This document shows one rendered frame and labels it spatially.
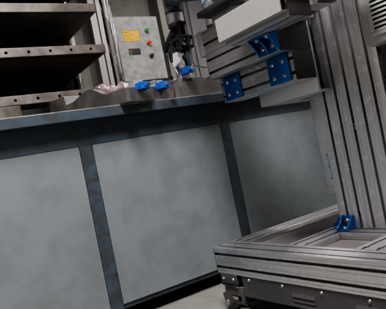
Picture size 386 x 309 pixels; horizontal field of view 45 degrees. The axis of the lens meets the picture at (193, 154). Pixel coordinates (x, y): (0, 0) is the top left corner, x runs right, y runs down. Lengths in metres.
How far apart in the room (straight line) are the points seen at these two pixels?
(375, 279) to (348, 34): 0.73
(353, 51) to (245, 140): 0.78
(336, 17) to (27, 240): 1.23
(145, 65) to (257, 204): 1.25
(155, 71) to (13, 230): 1.60
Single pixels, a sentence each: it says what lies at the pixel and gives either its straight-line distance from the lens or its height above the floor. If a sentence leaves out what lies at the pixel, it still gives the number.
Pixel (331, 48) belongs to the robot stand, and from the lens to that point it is 1.56.
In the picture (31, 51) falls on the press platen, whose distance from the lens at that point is 2.66.
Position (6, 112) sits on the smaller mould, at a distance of 1.86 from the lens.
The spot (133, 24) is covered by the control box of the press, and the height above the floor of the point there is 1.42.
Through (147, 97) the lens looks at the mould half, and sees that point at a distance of 1.81.
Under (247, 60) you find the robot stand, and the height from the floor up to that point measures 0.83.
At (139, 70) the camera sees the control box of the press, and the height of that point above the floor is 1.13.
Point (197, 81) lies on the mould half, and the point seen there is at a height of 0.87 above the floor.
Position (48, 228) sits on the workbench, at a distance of 1.70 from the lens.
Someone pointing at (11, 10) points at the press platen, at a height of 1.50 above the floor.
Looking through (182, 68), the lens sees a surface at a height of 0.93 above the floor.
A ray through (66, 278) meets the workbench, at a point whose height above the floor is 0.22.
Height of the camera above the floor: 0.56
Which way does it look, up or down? level
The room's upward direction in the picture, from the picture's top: 11 degrees counter-clockwise
